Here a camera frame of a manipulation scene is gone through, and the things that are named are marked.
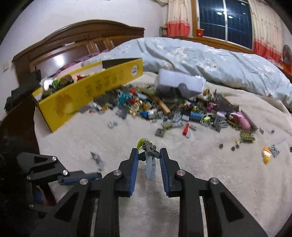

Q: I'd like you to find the grey lime lego claw piece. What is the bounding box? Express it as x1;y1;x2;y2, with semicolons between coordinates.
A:
137;138;160;180

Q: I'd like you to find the yellow cardboard toy box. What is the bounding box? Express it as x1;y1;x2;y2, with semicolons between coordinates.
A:
37;58;143;132

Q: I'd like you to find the olive lattice lego piece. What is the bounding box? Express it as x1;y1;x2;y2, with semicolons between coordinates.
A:
240;130;255;142

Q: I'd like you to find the red lego piece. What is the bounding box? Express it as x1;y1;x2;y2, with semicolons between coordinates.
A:
182;123;190;136

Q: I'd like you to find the blue blocky minifigure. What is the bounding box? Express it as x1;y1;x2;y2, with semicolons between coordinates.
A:
117;91;132;105

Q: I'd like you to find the pink lego piece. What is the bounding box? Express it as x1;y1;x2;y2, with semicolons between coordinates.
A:
233;112;251;130

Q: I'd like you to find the tan long lego brick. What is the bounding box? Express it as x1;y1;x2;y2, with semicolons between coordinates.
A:
150;95;171;116

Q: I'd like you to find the dark wooden headboard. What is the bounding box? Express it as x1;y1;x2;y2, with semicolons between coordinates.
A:
12;20;145;84

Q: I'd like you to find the light blue floral quilt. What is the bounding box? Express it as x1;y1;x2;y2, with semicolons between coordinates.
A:
82;37;291;110

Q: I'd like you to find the red electric fan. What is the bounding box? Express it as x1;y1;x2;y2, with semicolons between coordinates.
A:
282;44;291;73

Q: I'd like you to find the right cream red curtain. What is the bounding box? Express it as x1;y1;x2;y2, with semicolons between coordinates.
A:
248;1;283;62

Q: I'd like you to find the cream red curtain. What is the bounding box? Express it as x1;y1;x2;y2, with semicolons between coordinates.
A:
248;1;283;62
167;0;193;38

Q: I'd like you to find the left cream red curtain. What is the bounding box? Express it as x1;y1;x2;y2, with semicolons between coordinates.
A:
167;0;193;38

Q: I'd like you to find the window with wooden frame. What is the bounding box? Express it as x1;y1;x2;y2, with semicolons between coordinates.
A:
193;0;253;49

